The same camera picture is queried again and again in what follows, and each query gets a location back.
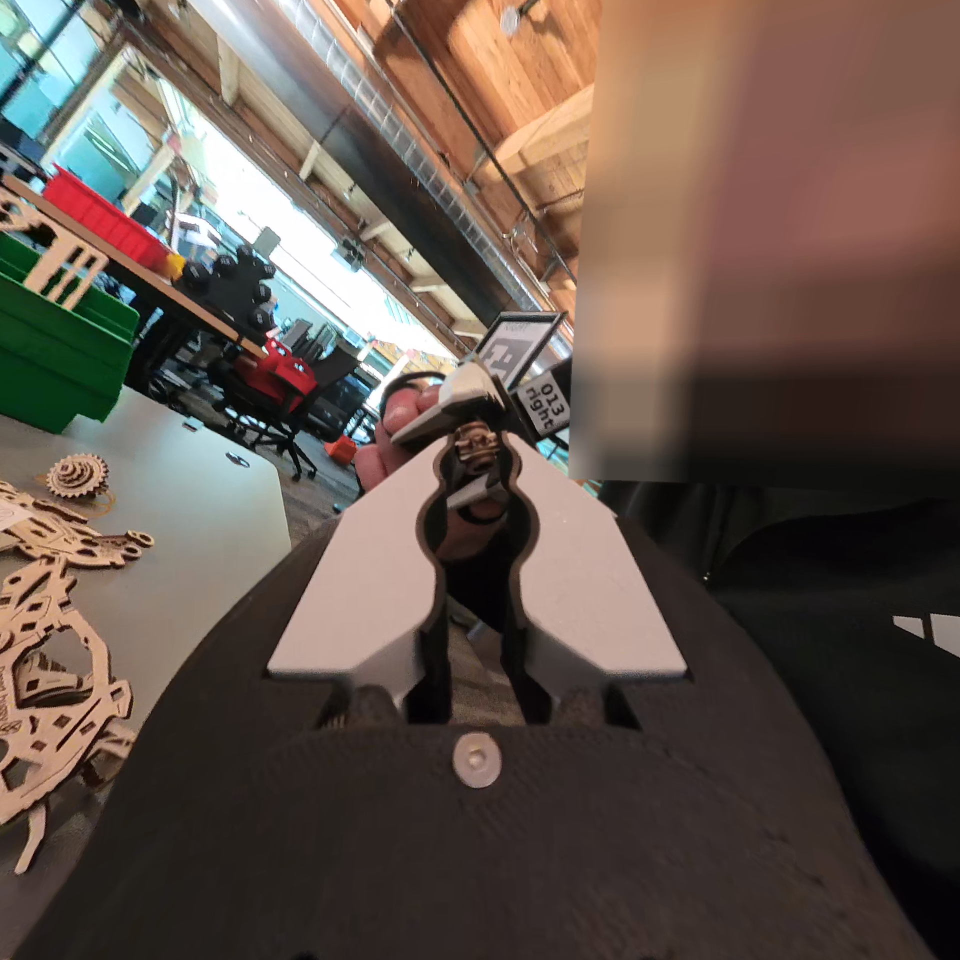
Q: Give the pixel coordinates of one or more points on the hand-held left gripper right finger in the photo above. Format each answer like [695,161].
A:
[600,600]

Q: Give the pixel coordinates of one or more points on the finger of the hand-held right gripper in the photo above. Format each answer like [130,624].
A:
[469,390]
[439,427]

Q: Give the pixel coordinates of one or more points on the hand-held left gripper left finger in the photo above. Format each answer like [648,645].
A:
[352,600]

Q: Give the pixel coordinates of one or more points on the small round wooden hub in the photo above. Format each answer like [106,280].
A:
[471,442]

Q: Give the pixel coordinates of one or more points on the wooden buggy model chassis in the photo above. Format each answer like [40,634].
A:
[56,600]

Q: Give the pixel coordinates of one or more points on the orange plastic object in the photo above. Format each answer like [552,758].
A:
[341,450]

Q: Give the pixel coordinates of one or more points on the office chair with red bag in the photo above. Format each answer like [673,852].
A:
[289,379]

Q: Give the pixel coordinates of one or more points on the group of black caps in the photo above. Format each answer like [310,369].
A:
[225,281]

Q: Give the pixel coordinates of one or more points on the person's black clothing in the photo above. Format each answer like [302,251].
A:
[825,750]

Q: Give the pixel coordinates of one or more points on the flat wooden side panel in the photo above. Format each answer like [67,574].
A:
[67,536]

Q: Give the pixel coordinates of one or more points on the stacked wooden gear wheel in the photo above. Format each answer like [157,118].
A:
[75,476]

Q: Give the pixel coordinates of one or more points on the green plastic bin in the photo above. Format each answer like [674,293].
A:
[60,360]

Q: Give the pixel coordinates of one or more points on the red plastic bin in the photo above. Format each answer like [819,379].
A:
[97,214]

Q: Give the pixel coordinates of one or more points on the silver ventilation duct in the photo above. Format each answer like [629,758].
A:
[420,161]

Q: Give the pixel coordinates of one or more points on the pale wooden frame cutout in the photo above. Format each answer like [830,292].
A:
[41,274]

